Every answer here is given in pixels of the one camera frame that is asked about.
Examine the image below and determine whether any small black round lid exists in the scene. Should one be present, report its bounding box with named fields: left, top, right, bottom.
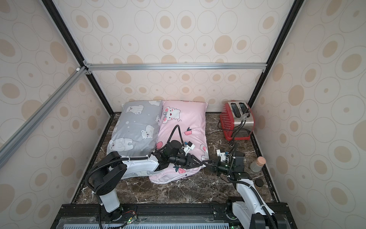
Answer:
left=254, top=178, right=264, bottom=187

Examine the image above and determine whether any pink cartoon print pillow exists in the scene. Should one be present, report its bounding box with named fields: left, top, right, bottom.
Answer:
left=149, top=100, right=209, bottom=184

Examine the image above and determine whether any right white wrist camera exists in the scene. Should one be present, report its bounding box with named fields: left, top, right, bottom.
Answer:
left=216, top=149, right=228, bottom=161

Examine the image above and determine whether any small cork-topped glass jar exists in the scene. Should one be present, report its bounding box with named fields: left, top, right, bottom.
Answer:
left=250, top=156, right=266, bottom=173

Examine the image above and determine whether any left diagonal aluminium bar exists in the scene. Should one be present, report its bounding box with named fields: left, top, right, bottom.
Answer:
left=1, top=66, right=86, bottom=167

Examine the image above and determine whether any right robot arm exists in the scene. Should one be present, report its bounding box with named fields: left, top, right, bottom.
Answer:
left=203, top=151, right=291, bottom=229

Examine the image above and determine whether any black toaster power cable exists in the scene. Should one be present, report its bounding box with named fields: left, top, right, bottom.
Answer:
left=218, top=107, right=252, bottom=152

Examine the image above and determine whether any grey bear print pillow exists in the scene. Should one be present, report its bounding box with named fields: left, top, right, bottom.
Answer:
left=107, top=100, right=163, bottom=179

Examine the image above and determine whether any red and silver toaster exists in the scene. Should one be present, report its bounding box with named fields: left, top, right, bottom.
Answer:
left=220, top=101, right=255, bottom=141

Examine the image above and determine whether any horizontal aluminium frame bar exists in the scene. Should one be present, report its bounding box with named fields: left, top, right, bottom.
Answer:
left=78, top=62, right=267, bottom=72

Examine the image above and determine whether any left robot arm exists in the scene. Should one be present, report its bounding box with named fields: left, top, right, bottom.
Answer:
left=84, top=125, right=203, bottom=213

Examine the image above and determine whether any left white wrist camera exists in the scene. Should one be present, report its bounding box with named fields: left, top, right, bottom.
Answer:
left=183, top=141, right=195, bottom=155

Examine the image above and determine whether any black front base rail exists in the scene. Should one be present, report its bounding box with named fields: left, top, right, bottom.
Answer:
left=51, top=202, right=298, bottom=229

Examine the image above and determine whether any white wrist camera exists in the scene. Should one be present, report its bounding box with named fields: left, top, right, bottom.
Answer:
left=216, top=149, right=228, bottom=161
left=183, top=141, right=195, bottom=155

